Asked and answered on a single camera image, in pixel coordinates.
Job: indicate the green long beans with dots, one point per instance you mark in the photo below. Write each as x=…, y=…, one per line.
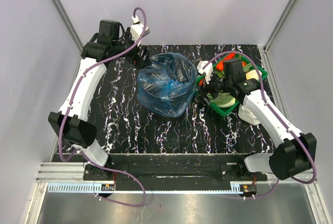
x=223, y=100

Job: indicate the detached blue trash bag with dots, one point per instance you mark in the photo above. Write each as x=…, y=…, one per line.
x=167, y=86

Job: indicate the yellow white cabbage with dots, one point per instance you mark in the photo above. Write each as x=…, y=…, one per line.
x=252, y=74

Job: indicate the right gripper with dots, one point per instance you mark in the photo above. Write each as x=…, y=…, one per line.
x=214, y=76

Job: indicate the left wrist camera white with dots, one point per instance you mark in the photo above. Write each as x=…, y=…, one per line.
x=137, y=28

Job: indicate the orange carrot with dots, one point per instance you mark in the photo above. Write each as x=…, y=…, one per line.
x=220, y=65

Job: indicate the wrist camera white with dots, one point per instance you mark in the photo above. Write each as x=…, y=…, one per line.
x=137, y=28
x=205, y=68

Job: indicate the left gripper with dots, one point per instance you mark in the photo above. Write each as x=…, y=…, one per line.
x=140, y=62

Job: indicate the green vegetable basket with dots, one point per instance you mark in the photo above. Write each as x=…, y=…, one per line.
x=237, y=69

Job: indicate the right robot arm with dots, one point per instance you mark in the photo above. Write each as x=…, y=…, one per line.
x=294, y=151

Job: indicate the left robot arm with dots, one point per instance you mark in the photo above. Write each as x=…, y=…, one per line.
x=110, y=42

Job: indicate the white crumpled paper ball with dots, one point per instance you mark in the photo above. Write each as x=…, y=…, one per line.
x=246, y=115

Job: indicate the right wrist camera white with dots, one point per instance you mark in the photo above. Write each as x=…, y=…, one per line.
x=205, y=68

